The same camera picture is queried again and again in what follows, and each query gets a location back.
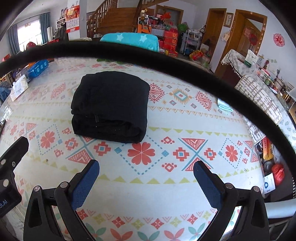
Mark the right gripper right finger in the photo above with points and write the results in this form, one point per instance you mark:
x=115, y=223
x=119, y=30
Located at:
x=252, y=222

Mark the green leafy vegetable bunch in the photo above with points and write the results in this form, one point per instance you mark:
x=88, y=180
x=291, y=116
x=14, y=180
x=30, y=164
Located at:
x=110, y=61

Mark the grey window curtain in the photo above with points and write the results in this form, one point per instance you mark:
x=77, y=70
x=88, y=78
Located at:
x=45, y=23

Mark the turquoise star towel chair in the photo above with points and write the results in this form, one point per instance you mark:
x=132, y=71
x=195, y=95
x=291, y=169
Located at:
x=140, y=40

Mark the red wall calendar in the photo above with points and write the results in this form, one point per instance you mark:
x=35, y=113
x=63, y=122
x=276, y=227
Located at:
x=73, y=19

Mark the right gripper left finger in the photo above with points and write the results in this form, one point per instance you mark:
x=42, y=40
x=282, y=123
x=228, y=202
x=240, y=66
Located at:
x=40, y=221

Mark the white work glove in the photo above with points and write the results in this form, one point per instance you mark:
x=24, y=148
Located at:
x=224, y=106

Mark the patterned chair at right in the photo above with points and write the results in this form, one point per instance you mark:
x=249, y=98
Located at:
x=251, y=89

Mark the metal storage rack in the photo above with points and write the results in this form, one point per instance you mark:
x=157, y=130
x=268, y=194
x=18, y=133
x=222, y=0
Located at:
x=191, y=41

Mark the blue tissue pack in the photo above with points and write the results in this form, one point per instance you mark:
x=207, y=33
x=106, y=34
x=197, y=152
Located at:
x=37, y=68

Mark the side table with patterned cloth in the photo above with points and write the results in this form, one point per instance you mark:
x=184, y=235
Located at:
x=235, y=69

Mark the red plastic bag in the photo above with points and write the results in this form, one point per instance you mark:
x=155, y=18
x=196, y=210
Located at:
x=278, y=173

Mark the wooden staircase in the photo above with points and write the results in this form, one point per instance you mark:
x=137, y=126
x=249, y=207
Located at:
x=109, y=17

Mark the black pants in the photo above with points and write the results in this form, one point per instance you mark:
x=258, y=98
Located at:
x=111, y=106

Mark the white tissue box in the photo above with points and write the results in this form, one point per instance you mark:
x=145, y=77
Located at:
x=19, y=87

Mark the framed wall picture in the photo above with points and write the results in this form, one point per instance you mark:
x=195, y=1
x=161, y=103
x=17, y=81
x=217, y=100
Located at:
x=228, y=20

